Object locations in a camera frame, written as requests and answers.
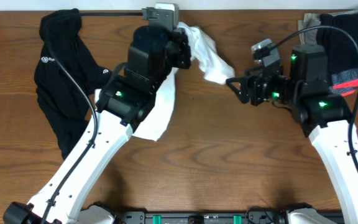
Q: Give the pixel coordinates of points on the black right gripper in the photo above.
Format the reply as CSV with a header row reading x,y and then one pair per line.
x,y
254,82

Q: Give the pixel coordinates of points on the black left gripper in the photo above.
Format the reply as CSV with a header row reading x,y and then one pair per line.
x,y
184,50

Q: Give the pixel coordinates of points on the white t-shirt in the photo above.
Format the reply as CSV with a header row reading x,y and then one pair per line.
x,y
215,69

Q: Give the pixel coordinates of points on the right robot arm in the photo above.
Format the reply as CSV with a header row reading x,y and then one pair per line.
x,y
324,117

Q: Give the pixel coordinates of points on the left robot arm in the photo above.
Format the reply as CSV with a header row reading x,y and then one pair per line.
x,y
122,105

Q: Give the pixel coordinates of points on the black folded shorts red trim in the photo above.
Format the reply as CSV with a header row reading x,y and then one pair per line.
x,y
342,56

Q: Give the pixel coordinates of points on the black t-shirt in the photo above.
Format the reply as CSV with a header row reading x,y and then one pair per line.
x,y
65,71

